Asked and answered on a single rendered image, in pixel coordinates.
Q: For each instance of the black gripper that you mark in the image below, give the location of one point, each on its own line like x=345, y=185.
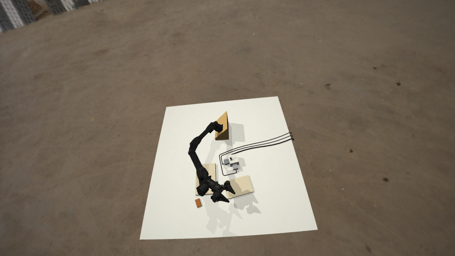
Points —
x=217, y=188

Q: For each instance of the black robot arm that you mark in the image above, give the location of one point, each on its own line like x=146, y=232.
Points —
x=205, y=181

